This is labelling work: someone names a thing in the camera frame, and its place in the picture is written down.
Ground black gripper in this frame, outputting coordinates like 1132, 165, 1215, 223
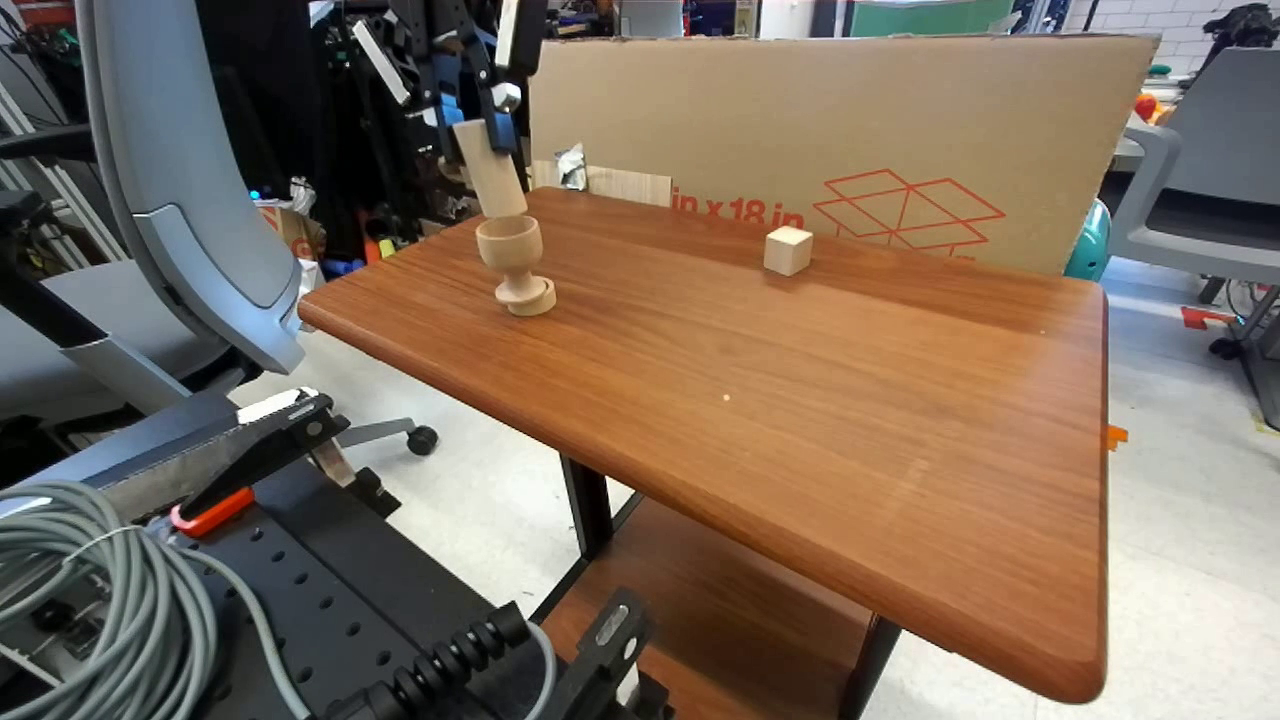
347, 0, 553, 155

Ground small red floor object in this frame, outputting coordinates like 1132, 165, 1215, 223
1177, 301, 1235, 336

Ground green board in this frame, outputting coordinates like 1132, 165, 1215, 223
851, 0, 1021, 40

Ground teal exercise ball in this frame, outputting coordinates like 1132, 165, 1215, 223
1059, 195, 1120, 285

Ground small wooden cube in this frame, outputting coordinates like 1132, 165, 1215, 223
759, 223, 817, 280

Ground light grey office chair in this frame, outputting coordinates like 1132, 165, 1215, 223
1106, 42, 1280, 430

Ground large cardboard sheet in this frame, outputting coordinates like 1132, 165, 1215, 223
525, 32, 1158, 285

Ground clear plastic bag with paper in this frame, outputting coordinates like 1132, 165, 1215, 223
549, 139, 590, 190

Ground black storage shelving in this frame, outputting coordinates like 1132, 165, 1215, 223
195, 0, 534, 275

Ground wooden cylinder peg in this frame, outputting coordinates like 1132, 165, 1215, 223
450, 114, 533, 223

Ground wooden goblet cup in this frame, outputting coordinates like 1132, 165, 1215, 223
470, 212, 561, 320

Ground black table leg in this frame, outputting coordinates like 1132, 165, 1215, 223
556, 450, 617, 562

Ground grey coiled cable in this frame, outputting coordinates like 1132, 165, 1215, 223
0, 475, 317, 720

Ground wooden lower table shelf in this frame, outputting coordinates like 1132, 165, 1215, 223
534, 491, 886, 720

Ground large grey office chair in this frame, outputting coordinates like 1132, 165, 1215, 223
0, 0, 442, 464

